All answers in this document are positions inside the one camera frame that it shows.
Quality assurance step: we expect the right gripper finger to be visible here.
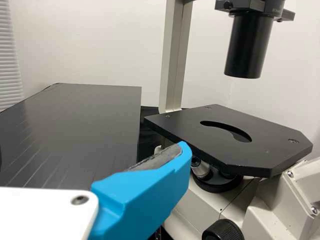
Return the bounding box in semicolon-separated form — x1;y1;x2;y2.
90;140;193;240

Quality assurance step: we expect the cream microscope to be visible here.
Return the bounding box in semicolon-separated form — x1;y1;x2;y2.
143;0;320;240

